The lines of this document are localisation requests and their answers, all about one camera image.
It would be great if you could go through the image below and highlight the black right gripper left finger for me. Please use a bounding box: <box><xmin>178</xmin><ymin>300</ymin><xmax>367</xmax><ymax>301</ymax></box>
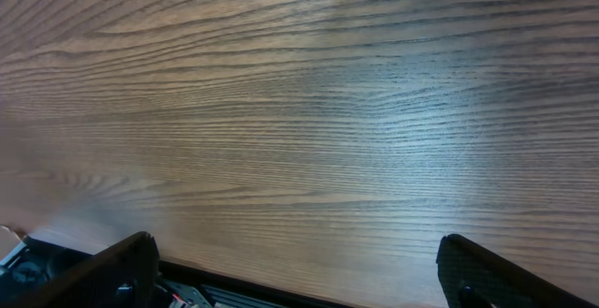
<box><xmin>8</xmin><ymin>231</ymin><xmax>159</xmax><ymax>308</ymax></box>

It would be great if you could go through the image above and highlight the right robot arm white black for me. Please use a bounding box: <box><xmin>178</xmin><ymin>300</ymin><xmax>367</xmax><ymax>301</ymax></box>
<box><xmin>1</xmin><ymin>231</ymin><xmax>589</xmax><ymax>308</ymax></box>

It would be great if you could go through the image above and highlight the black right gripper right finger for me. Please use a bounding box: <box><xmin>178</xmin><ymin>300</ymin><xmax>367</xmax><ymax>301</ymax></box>
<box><xmin>436</xmin><ymin>234</ymin><xmax>597</xmax><ymax>308</ymax></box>

